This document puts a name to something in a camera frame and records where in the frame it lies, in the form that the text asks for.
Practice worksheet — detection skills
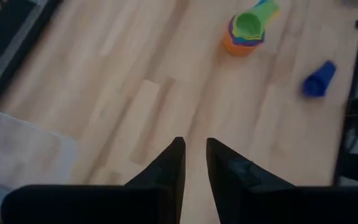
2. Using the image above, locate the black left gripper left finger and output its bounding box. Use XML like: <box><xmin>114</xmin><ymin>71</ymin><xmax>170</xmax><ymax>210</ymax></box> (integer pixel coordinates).
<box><xmin>0</xmin><ymin>136</ymin><xmax>186</xmax><ymax>224</ymax></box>

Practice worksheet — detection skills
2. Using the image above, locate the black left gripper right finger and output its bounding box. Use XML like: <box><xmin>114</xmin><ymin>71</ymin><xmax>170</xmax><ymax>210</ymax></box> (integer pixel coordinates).
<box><xmin>206</xmin><ymin>137</ymin><xmax>358</xmax><ymax>224</ymax></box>

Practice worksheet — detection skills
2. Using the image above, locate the purple plastic measuring cup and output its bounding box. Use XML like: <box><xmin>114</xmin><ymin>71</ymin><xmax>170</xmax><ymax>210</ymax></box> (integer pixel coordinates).
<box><xmin>301</xmin><ymin>60</ymin><xmax>337</xmax><ymax>98</ymax></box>

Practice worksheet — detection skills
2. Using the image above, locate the teal plastic measuring cup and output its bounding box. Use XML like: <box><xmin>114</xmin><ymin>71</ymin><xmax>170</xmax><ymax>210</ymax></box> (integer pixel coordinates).
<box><xmin>233</xmin><ymin>0</ymin><xmax>269</xmax><ymax>44</ymax></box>

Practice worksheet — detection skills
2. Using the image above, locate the black hazard-striped floor mat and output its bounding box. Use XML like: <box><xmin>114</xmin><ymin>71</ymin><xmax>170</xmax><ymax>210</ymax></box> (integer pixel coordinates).
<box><xmin>0</xmin><ymin>0</ymin><xmax>39</xmax><ymax>85</ymax></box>

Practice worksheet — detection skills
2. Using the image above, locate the green plastic measuring cup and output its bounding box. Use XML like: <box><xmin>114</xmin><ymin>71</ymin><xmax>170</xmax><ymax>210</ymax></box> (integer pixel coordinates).
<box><xmin>232</xmin><ymin>0</ymin><xmax>280</xmax><ymax>40</ymax></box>

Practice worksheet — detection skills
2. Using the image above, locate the stack of colourful measuring cups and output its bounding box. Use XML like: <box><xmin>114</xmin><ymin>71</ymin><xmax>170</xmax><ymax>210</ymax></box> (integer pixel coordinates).
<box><xmin>232</xmin><ymin>0</ymin><xmax>282</xmax><ymax>42</ymax></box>

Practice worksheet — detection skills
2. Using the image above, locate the blue plastic measuring cup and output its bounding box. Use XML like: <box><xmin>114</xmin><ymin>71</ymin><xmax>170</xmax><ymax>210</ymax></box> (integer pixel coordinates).
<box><xmin>227</xmin><ymin>16</ymin><xmax>266</xmax><ymax>48</ymax></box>

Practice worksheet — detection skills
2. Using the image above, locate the clear plastic basket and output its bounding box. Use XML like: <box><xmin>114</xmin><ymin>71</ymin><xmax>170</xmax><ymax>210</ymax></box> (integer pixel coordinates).
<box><xmin>0</xmin><ymin>104</ymin><xmax>81</xmax><ymax>223</ymax></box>

